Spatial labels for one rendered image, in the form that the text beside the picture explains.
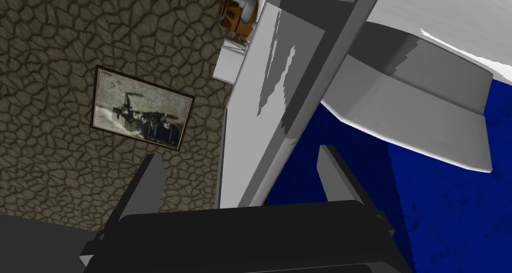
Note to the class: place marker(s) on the dark framed wall picture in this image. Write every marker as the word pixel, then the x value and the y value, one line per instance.
pixel 140 108

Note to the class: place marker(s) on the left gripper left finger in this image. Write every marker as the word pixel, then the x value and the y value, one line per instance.
pixel 144 189

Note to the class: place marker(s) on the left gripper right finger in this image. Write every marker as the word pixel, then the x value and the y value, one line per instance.
pixel 338 177

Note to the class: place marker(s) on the grey shelf unit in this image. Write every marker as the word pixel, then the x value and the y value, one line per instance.
pixel 280 101

